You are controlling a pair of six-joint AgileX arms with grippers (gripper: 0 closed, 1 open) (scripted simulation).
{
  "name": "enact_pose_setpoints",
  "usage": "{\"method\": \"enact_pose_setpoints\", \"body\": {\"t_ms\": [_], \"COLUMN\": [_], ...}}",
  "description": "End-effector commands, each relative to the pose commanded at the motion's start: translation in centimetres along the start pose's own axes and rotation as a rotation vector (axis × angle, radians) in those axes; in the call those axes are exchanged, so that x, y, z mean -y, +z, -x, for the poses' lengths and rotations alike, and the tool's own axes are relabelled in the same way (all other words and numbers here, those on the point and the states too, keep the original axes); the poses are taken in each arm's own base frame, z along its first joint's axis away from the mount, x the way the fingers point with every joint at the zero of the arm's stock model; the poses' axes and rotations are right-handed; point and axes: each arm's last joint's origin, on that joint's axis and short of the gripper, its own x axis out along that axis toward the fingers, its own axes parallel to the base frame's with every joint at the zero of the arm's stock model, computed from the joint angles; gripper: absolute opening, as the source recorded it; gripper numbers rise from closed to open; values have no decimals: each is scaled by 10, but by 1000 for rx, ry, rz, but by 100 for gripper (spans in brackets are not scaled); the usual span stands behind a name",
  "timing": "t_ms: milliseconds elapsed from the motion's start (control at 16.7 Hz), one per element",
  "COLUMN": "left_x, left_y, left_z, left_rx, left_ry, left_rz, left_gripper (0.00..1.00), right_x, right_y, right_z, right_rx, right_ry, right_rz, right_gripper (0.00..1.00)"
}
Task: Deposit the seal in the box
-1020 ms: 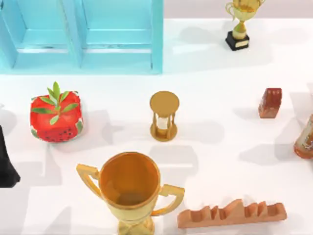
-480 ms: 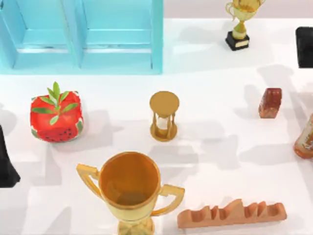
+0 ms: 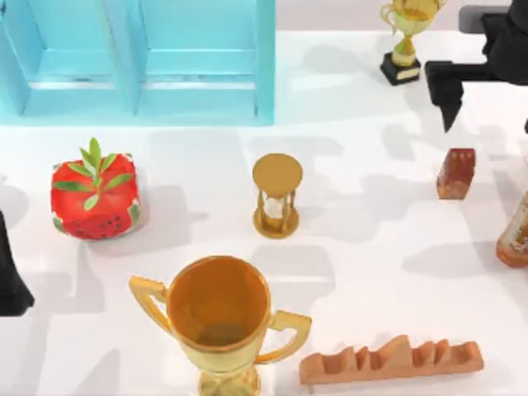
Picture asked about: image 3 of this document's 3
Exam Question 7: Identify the reddish brown block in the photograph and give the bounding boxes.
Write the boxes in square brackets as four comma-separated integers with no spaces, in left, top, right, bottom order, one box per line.
[436,147,477,201]

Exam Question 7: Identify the large gold trophy cup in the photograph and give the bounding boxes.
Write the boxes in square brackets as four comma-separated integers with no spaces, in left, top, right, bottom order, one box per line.
[128,255,313,396]

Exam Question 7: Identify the small gold trophy black base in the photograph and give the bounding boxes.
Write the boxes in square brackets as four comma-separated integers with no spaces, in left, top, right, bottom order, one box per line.
[379,0,450,87]

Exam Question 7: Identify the terracotta jagged holder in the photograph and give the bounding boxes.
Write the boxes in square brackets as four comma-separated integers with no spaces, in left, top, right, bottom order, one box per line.
[298,334,485,387]

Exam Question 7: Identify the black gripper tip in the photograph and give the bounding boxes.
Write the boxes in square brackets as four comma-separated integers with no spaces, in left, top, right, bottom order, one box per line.
[0,211,36,318]

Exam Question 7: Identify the orange bottle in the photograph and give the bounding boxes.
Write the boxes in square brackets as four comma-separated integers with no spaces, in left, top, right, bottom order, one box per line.
[495,192,528,270]

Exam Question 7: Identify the red watermelon-print plant pot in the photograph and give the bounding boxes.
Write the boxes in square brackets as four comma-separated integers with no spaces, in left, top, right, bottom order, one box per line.
[50,137,142,242]

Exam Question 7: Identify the light blue rack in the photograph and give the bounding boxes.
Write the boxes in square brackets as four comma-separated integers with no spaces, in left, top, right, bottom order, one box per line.
[0,0,276,127]

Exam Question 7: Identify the golden hourglass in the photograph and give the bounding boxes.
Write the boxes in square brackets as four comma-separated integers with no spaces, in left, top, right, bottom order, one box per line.
[252,153,304,240]

